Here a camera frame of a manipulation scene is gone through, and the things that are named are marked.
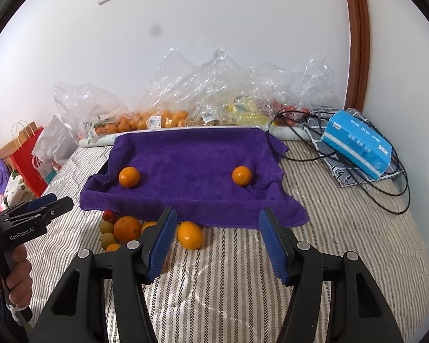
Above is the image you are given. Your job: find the dark patterned cloth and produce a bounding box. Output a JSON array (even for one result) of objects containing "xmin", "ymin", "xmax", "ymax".
[{"xmin": 303, "ymin": 106, "xmax": 402, "ymax": 188}]

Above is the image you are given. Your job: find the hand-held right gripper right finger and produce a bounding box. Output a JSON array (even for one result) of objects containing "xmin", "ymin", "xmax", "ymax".
[{"xmin": 259, "ymin": 207, "xmax": 404, "ymax": 343}]

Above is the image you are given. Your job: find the large orange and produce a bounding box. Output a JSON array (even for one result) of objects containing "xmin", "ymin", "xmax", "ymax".
[{"xmin": 113, "ymin": 216, "xmax": 142, "ymax": 242}]

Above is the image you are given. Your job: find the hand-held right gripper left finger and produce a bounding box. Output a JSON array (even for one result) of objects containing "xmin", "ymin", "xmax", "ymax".
[{"xmin": 29, "ymin": 206, "xmax": 178, "ymax": 343}]

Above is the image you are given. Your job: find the brown wooden door frame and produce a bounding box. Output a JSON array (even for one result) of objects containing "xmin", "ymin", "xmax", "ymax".
[{"xmin": 341, "ymin": 0, "xmax": 371, "ymax": 114}]

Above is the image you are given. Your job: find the clear bag of leafy tangerines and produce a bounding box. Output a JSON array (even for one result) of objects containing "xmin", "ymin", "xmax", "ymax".
[{"xmin": 53, "ymin": 82, "xmax": 132, "ymax": 141}]

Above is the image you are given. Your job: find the floral cloth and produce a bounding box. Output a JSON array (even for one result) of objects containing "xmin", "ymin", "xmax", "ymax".
[{"xmin": 3, "ymin": 171, "xmax": 34, "ymax": 208}]

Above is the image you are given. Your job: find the clear bag of red fruit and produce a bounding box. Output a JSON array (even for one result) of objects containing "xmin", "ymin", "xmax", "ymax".
[{"xmin": 272, "ymin": 54, "xmax": 336, "ymax": 115}]

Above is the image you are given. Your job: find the white plastic bag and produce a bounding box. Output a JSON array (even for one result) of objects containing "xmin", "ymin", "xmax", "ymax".
[{"xmin": 31, "ymin": 114, "xmax": 80, "ymax": 173}]

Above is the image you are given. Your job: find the striped bed quilt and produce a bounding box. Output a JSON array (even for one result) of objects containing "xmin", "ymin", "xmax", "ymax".
[{"xmin": 21, "ymin": 129, "xmax": 429, "ymax": 343}]

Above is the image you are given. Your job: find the purple towel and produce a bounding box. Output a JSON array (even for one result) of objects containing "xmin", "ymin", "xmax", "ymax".
[{"xmin": 79, "ymin": 127, "xmax": 310, "ymax": 228}]

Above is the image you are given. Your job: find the person's left hand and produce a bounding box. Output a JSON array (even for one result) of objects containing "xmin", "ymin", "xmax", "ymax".
[{"xmin": 5, "ymin": 248, "xmax": 34, "ymax": 307}]

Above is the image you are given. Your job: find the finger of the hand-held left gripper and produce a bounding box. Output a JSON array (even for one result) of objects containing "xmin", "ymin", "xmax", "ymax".
[
  {"xmin": 3, "ymin": 193, "xmax": 58, "ymax": 218},
  {"xmin": 3, "ymin": 196, "xmax": 74, "ymax": 228}
]

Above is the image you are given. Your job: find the clear bag of yellow fruit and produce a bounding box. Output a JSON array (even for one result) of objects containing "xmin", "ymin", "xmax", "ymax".
[{"xmin": 200, "ymin": 55, "xmax": 294, "ymax": 126}]

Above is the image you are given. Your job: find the blue tissue pack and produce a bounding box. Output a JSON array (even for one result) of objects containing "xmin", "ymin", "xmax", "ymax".
[{"xmin": 321, "ymin": 110, "xmax": 394, "ymax": 181}]

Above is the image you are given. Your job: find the red paper bag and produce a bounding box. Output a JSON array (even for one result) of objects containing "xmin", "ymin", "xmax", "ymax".
[{"xmin": 0, "ymin": 121, "xmax": 50, "ymax": 198}]

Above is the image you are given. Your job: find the black cable bundle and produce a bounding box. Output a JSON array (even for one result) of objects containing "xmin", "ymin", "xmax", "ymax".
[{"xmin": 268, "ymin": 109, "xmax": 411, "ymax": 216}]

